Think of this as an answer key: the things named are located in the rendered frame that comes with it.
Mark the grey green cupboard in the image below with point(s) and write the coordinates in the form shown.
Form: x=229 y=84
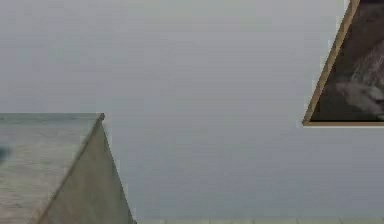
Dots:
x=50 y=173

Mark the gold framed dark picture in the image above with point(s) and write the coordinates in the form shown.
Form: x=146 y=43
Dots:
x=356 y=73

